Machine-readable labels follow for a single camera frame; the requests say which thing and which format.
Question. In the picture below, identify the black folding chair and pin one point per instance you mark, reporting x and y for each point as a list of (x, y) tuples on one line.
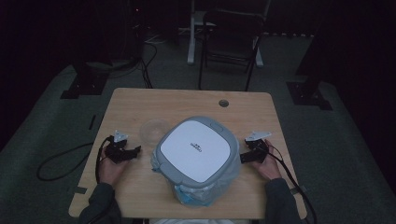
[(231, 37)]

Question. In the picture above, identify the person's left hand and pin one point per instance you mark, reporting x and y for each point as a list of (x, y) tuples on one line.
[(109, 171)]

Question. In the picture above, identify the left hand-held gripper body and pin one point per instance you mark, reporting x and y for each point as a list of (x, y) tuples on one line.
[(116, 148)]

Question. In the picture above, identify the person's right hand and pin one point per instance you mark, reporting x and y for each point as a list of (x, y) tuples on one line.
[(269, 168)]

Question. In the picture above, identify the grey white-lidded trash bin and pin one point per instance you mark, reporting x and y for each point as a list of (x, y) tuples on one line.
[(195, 151)]

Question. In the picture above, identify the black stand base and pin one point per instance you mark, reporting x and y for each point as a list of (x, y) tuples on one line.
[(84, 87), (306, 93)]

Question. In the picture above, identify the clear plastic bin liner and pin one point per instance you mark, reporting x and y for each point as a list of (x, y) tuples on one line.
[(204, 194)]

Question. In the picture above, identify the black floor strip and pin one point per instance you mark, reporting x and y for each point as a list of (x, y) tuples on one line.
[(92, 122)]

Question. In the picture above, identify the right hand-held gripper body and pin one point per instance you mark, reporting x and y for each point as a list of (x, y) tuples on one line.
[(257, 143)]

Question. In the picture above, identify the clear plastic cup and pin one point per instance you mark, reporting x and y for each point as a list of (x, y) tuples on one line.
[(153, 132)]

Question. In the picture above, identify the grey tape piece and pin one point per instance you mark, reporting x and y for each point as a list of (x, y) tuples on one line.
[(80, 190), (299, 189)]

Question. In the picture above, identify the black metal chair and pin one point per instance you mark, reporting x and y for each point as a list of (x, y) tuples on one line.
[(191, 37)]

